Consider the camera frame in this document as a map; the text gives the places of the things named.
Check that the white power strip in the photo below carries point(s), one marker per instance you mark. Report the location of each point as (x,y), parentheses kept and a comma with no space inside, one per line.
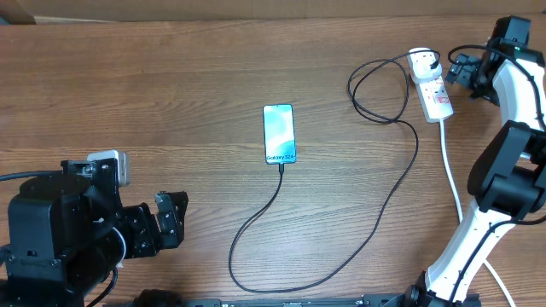
(434,99)

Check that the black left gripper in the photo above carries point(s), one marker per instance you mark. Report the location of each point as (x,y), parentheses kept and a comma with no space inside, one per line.
(151,240)

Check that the white charger plug adapter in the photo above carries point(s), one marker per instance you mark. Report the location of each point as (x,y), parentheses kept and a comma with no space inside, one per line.
(424,65)

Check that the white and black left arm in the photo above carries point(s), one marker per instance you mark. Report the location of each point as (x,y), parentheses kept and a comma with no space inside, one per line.
(69,232)

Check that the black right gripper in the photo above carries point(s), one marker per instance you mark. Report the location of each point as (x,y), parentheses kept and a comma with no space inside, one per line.
(460,72)

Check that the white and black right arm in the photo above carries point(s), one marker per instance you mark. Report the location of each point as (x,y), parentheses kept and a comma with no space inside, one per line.
(507,181)

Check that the brown cardboard backdrop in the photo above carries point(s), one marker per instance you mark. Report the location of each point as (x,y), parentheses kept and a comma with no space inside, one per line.
(33,11)

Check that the Samsung Galaxy smartphone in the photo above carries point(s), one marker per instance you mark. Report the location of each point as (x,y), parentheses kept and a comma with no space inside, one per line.
(279,134)

